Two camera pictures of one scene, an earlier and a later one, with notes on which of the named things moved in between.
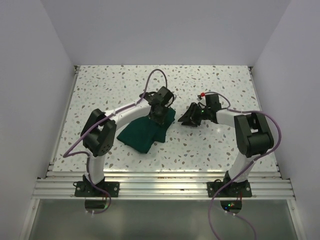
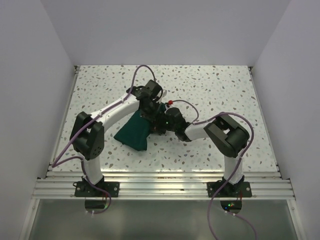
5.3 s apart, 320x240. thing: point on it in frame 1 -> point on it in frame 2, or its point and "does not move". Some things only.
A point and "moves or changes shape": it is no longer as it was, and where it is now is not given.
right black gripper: [190, 114] -> [157, 127]
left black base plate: [84, 189] does not move
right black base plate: [241, 189] does not move
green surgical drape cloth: [141, 133] moves or changes shape
